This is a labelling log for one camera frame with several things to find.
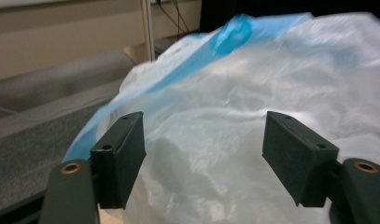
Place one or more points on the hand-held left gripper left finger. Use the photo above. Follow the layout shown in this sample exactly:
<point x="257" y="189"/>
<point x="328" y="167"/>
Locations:
<point x="119" y="165"/>

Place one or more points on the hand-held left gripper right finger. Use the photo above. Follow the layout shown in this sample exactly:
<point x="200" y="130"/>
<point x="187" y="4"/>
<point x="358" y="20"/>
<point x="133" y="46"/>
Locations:
<point x="299" y="161"/>

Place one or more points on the black curtain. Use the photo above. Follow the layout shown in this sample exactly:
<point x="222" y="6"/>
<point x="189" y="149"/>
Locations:
<point x="271" y="7"/>

